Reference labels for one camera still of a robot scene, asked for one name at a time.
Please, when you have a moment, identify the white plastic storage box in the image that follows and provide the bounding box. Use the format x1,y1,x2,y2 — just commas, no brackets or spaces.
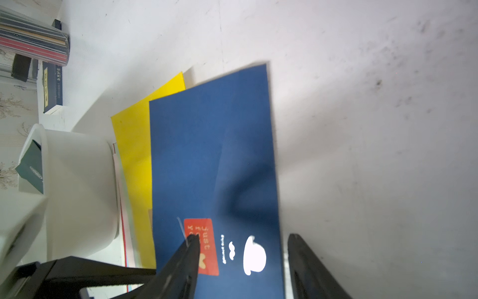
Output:
20,124,120,262

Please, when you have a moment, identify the white red-striped envelope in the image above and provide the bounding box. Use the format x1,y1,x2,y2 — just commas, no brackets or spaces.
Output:
111,141,138,292

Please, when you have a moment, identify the yellow envelope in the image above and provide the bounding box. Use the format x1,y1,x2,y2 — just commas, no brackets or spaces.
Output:
111,72,185,269

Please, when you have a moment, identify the blue-lidded pencil tube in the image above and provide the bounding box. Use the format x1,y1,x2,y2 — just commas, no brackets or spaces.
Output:
1,7,70,66

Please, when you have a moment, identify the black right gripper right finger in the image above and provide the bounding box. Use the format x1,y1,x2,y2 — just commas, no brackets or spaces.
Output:
288,234,351,299

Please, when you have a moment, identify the dark blue book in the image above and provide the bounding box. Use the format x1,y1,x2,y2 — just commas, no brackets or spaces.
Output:
42,62,63,115

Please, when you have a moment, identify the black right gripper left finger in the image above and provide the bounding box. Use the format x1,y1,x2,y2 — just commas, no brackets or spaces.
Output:
109,235,200,299

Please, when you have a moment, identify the dark blue envelope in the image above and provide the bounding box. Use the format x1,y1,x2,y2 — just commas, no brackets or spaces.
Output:
149,64,285,299

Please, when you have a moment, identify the dark green envelope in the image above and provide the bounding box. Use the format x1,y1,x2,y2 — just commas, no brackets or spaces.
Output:
16,139,44,194

